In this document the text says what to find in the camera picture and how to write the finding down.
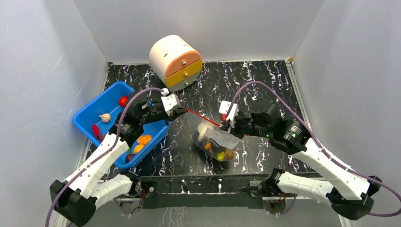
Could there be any small beige garlic bulb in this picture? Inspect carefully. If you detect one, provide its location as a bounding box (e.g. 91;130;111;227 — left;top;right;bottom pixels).
99;113;111;123

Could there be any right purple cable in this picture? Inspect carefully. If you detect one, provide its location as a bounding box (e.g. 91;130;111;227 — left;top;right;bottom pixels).
225;81;401;218

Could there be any orange tangerine toy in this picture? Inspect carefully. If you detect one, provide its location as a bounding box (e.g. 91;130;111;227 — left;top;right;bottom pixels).
225;149;235;160

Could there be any red orange pepper toy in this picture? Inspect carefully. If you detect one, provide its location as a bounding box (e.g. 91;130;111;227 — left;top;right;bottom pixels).
118;96;128;107

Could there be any yellow banana toy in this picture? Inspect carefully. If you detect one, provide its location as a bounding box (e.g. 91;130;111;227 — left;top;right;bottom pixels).
217;151;227;162

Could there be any white garlic toy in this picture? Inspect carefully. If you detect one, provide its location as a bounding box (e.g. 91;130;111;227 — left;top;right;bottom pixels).
197;121;214;143

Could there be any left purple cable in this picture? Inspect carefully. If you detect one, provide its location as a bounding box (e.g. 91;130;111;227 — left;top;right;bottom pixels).
45;87;165;227

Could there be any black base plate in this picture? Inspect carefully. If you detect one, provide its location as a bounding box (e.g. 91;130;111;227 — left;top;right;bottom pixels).
136;174;290;209

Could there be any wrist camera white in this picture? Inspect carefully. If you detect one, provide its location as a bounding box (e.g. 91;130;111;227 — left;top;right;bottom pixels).
218;101;239;128
161;88;181;116

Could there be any blue plastic bin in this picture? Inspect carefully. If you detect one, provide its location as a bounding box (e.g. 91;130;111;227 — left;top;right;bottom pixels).
72;81;168;169

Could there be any clear zip top bag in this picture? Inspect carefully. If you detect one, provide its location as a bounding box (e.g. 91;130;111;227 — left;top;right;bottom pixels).
185;109;240;161

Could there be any dark purple plum toy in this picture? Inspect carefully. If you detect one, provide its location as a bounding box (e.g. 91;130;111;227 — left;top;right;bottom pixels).
192;131;204;146

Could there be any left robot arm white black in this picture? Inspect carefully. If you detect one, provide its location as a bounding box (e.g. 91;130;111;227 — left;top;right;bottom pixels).
45;87;187;227

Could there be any red chili toy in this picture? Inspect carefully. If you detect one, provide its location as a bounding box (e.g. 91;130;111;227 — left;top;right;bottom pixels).
91;124;101;139

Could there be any purple mangosteen toy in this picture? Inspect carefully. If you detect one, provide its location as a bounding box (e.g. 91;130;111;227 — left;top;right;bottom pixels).
125;154;135;164

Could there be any round white drawer cabinet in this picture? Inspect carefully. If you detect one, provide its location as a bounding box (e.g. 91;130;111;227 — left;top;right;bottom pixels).
149;35;202;91

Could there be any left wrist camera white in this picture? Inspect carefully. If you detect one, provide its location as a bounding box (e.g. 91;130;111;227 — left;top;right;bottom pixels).
161;88;181;116

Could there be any crumpled orange food toy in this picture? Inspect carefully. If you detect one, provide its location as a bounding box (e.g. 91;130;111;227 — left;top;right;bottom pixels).
133;144;144;155

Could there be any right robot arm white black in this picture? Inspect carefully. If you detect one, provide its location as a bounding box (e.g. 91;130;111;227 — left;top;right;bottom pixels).
219;101;380;220

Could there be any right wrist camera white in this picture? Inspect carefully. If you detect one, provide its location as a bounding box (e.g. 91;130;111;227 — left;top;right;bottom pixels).
218;101;239;128

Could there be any purple cable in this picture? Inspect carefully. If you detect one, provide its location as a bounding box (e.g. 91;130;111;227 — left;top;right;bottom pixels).
225;81;401;218
45;87;165;227

